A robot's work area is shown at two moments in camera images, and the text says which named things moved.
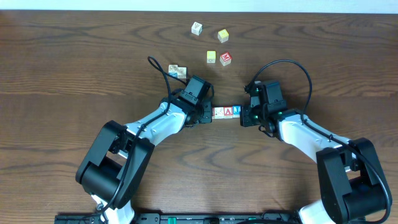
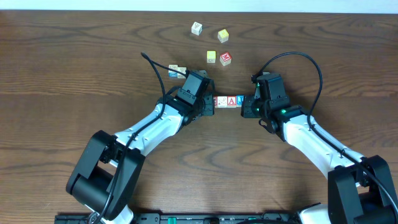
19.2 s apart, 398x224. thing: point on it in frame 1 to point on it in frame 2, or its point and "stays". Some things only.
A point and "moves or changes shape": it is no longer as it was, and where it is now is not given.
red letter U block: [213, 112] moves or changes shape
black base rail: [183, 218] stays
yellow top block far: [222, 35] stays
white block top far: [196, 28] stays
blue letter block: [236, 109] to [240, 98]
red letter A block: [228, 112] to [231, 101]
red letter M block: [225, 58] stays
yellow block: [211, 56] stays
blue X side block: [173, 70] stays
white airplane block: [219, 112] to [222, 101]
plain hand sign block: [182, 72] stays
